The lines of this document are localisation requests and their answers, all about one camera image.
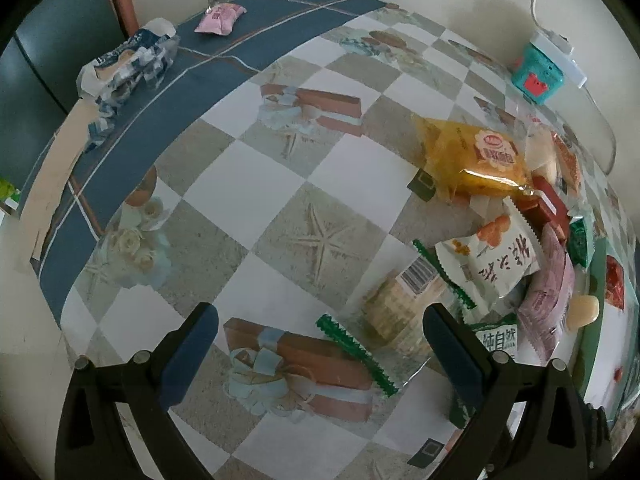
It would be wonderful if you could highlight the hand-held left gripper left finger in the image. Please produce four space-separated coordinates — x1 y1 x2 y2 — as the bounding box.
55 302 221 480

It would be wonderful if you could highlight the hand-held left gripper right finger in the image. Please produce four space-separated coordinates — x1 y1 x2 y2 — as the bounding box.
422 302 613 480

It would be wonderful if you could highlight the clear green-edged cracker packet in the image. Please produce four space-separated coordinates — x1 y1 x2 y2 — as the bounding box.
316 240 476 398

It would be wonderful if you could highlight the green printed box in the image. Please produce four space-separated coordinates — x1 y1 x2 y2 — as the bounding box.
575 237 640 411

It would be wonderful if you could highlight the red snack box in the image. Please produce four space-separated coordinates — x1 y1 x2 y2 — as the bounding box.
530 175 571 242

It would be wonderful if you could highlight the white green orange-print snack packet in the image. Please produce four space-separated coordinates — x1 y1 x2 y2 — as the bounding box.
434 197 545 323

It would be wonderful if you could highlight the pink purple snack packet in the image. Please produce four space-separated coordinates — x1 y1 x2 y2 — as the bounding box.
517 222 576 366

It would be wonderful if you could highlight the cream round candy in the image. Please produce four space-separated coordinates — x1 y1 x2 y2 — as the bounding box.
567 294 601 331

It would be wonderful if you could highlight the brown snack box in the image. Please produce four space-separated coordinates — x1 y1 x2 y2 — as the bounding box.
512 194 543 226

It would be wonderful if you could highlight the green candy packet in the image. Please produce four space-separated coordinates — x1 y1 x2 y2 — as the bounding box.
567 212 596 268

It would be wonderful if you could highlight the yellow bread packet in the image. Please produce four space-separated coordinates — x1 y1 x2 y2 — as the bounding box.
412 116 536 203

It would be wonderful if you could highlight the clear bread packet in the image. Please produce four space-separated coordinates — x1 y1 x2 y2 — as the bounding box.
525 125 558 186

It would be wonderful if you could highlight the orange red snack packet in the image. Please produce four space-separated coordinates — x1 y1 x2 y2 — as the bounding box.
552 132 583 196

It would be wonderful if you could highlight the small green packet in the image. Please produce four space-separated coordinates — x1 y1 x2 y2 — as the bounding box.
0 177 21 213

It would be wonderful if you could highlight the blue white crumpled package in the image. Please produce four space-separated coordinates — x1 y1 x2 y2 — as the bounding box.
75 17 181 153

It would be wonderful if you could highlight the teal toy box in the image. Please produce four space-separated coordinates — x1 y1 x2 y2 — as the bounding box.
510 40 568 103

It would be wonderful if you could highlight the white power strip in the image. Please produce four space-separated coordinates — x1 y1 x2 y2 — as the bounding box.
530 30 587 88

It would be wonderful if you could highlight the dark green chair back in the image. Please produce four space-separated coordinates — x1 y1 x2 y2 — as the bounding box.
0 0 131 191

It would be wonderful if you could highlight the thin white cable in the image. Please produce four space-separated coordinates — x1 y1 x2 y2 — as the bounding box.
582 85 616 173

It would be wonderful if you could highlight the thick white power cable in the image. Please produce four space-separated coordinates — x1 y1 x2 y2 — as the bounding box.
529 0 547 36

